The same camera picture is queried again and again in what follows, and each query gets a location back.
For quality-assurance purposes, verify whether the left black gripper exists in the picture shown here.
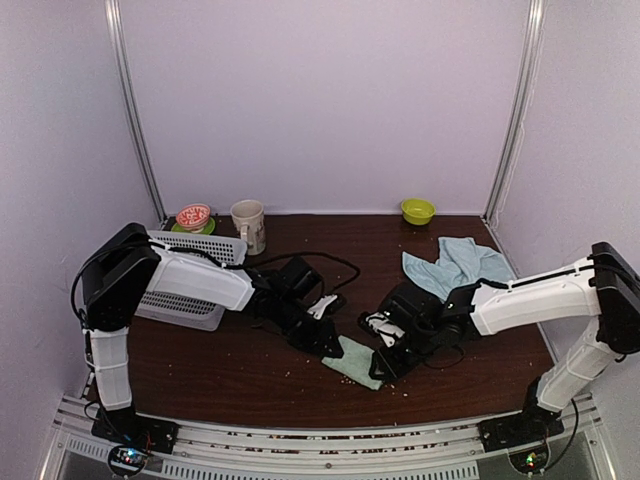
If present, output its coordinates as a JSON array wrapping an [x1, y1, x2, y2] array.
[[274, 297, 343, 360]]

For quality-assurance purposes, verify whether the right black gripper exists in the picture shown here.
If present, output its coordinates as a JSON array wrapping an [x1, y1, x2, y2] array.
[[370, 324, 439, 384]]

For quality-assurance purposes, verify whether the green panda towel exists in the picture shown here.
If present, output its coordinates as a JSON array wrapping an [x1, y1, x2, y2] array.
[[321, 335, 383, 391]]

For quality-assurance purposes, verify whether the light blue towel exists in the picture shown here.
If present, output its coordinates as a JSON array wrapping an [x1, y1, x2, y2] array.
[[401, 237, 514, 300]]

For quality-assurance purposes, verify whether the white plastic basket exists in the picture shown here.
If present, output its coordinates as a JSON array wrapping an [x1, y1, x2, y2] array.
[[136, 230, 255, 331]]

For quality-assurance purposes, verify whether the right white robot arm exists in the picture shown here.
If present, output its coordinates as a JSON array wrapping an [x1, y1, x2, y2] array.
[[359, 242, 639, 442]]

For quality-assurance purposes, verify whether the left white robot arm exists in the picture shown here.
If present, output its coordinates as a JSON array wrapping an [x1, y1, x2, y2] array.
[[70, 223, 344, 444]]

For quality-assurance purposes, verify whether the beige ceramic mug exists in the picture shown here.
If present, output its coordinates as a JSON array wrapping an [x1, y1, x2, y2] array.
[[230, 200, 266, 256]]

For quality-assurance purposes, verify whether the green saucer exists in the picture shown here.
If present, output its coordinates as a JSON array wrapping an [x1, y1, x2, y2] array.
[[170, 217, 216, 235]]

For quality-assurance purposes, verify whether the lime green bowl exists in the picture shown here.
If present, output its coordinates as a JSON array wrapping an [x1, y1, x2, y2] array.
[[401, 198, 436, 226]]

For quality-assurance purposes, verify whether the red patterned bowl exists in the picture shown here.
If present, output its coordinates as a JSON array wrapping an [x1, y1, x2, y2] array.
[[176, 203, 211, 233]]

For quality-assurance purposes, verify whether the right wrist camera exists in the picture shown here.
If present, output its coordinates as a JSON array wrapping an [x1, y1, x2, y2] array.
[[357, 312, 405, 347]]

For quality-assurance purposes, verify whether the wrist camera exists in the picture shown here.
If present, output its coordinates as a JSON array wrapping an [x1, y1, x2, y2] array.
[[357, 312, 405, 347], [276, 256, 346, 320]]

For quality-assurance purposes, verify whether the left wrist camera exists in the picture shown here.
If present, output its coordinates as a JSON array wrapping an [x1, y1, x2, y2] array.
[[276, 256, 346, 320]]

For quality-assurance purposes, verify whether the front aluminium rail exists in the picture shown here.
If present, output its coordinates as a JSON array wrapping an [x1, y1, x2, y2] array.
[[49, 394, 609, 480]]

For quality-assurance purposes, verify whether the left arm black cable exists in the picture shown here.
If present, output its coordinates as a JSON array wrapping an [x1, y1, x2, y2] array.
[[69, 244, 362, 331]]

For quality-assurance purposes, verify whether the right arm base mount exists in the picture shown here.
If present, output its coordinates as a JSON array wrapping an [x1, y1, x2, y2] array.
[[478, 406, 565, 476]]

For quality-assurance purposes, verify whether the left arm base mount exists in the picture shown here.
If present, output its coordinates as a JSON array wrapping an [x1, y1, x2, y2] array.
[[91, 405, 179, 479]]

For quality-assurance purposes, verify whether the right aluminium frame post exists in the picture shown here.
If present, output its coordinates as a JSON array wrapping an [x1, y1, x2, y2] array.
[[484, 0, 547, 228]]

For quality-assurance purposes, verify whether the aluminium frame post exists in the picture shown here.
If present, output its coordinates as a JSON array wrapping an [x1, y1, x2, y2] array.
[[484, 0, 547, 228], [104, 0, 169, 225]]

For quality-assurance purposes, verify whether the left aluminium frame post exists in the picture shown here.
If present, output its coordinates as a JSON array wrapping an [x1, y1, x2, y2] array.
[[104, 0, 169, 225]]

